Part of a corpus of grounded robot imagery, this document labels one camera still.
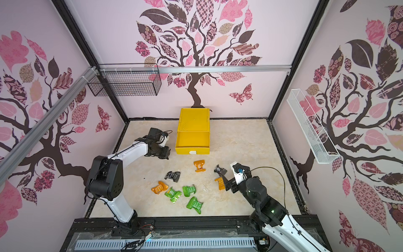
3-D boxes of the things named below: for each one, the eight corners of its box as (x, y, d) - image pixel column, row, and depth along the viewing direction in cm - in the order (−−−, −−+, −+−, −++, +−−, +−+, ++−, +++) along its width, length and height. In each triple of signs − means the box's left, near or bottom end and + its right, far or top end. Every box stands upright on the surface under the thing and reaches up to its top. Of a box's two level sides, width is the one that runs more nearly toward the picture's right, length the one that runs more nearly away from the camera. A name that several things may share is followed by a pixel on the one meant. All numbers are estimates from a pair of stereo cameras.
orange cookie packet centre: (193, 171, 95) (192, 170, 93) (193, 161, 99) (193, 159, 98) (205, 171, 95) (205, 170, 93) (205, 161, 99) (205, 159, 98)
